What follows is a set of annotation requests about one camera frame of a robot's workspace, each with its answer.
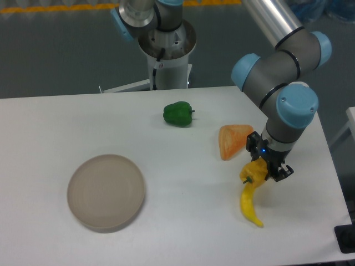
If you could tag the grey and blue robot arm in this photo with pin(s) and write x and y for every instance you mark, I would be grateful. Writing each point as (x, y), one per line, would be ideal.
(271, 83)

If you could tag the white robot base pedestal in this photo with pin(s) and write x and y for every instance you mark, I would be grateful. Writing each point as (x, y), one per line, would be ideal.
(167, 56)

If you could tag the beige round plate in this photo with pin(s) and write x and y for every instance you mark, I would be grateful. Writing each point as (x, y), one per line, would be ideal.
(106, 193)

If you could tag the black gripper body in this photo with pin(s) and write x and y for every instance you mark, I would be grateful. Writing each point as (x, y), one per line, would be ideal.
(272, 157)

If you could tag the black clamp at table edge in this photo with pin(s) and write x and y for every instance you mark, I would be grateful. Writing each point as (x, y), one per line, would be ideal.
(345, 238)

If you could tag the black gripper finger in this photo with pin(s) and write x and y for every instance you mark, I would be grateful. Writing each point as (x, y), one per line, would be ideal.
(280, 173)
(252, 145)

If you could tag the white furniture at right edge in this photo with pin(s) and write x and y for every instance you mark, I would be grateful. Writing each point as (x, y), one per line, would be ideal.
(345, 131)

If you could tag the green bell pepper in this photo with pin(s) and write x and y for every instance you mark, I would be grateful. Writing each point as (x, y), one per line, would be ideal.
(178, 114)

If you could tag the yellow chili pepper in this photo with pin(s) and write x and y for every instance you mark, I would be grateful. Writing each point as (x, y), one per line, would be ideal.
(252, 175)

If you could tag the orange triangular sandwich toy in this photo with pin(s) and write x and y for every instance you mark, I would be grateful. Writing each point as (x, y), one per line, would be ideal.
(232, 138)

